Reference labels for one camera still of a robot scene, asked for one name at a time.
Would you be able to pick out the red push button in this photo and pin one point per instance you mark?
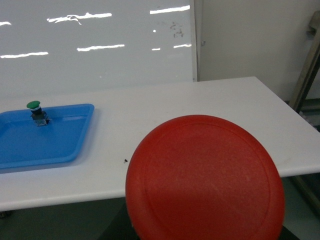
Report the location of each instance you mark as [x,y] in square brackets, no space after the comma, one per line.
[200,177]

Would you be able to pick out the green push button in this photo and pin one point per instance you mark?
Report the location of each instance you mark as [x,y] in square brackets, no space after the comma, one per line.
[38,115]

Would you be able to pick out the blue plastic tray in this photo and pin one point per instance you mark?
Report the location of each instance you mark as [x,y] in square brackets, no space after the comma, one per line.
[23,144]

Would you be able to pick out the metal roller rack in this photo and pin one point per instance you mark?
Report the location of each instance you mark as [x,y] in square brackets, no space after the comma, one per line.
[310,67]

